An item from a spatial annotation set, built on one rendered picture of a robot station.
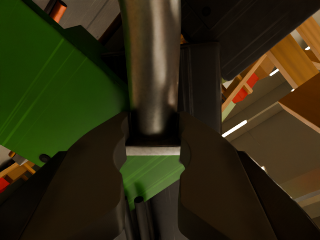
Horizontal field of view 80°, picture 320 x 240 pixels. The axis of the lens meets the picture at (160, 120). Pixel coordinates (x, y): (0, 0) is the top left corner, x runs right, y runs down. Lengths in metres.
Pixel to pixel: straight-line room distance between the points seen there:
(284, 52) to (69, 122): 0.89
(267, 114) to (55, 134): 7.52
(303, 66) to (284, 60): 0.08
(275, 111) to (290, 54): 6.70
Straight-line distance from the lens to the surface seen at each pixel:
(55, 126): 0.18
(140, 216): 0.21
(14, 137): 0.20
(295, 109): 0.66
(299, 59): 0.98
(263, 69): 3.97
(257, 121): 7.65
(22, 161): 0.41
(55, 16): 0.56
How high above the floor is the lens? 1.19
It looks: 7 degrees up
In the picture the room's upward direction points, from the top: 137 degrees clockwise
